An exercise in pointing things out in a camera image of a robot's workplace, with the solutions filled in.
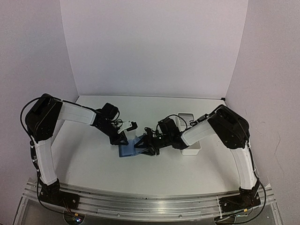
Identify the white plastic tray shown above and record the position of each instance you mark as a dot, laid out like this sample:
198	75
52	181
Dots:
183	122

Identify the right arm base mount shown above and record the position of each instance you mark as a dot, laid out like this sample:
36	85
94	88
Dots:
246	199

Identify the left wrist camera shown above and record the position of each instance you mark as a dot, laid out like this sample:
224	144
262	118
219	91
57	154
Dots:
127	126

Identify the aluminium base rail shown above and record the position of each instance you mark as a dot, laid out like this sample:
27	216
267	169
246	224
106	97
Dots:
153	208

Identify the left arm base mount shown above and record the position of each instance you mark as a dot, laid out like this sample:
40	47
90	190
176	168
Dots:
52	194

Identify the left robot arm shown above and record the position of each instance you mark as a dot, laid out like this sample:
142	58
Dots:
43	117

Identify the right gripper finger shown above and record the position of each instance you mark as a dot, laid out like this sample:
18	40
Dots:
145	142
149	151

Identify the blue card holder wallet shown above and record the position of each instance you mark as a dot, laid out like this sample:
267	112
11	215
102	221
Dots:
129	150

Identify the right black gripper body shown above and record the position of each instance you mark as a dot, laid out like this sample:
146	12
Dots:
159	142

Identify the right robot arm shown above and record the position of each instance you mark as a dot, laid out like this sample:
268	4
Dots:
231	129

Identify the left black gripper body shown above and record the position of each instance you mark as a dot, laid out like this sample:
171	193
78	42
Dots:
106	129

